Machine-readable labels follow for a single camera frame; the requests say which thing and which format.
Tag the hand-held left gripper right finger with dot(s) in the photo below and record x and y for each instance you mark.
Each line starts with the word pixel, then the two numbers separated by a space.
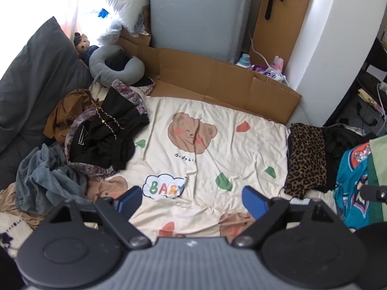
pixel 253 201

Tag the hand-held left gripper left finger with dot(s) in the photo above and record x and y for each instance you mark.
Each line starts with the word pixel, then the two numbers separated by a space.
pixel 130 198

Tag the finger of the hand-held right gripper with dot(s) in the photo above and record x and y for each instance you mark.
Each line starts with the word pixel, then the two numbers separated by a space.
pixel 376 194

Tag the leopard print pants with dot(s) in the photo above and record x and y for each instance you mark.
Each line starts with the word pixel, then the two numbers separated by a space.
pixel 305 160

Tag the teal printed garment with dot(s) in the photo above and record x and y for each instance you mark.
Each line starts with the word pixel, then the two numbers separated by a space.
pixel 352 187

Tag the green garment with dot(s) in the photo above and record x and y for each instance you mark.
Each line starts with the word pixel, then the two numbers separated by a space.
pixel 378 163

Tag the black folded garment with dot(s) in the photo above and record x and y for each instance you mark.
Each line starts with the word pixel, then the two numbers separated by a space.
pixel 341 151

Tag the cream bear printed blanket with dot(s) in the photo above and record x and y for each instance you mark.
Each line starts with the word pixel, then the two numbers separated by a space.
pixel 205 157

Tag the grey denim garment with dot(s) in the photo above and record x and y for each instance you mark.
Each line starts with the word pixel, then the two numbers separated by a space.
pixel 45 175

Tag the purple paisley garment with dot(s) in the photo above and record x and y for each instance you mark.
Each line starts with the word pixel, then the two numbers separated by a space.
pixel 77 125

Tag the floral patterned cloth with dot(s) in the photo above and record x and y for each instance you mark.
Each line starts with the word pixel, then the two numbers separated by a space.
pixel 146 90

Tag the brown garment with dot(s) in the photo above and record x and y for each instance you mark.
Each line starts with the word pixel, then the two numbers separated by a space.
pixel 65 108

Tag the tan cloth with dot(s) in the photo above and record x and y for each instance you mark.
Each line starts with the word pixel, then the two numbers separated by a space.
pixel 12 202

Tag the black desk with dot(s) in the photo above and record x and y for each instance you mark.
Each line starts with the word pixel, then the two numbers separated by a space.
pixel 365 75

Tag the white knitted rug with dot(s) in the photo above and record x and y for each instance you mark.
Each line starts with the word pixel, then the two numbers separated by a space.
pixel 13 232

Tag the brown cardboard sheet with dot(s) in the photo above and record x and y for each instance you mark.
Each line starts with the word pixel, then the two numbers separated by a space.
pixel 211 78

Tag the grey neck pillow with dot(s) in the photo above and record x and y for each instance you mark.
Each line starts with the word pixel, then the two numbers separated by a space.
pixel 101 63

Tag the pink bottle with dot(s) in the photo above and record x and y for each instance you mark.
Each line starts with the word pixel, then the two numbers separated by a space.
pixel 277 64

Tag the detergent bottle with blue cap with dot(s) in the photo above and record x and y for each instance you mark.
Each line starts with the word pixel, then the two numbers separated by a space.
pixel 244 60

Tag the dark grey cushion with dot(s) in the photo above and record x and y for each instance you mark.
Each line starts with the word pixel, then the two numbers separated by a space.
pixel 33 81

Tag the teddy bear toy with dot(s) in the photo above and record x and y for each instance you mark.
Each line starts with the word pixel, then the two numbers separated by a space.
pixel 82 43

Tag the tall cardboard panel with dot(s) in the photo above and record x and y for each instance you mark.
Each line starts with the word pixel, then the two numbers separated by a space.
pixel 281 36

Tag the clear plastic bag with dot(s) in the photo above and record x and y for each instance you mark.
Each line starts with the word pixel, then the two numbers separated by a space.
pixel 112 31

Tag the grey appliance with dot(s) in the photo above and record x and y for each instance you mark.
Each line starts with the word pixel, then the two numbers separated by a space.
pixel 196 15

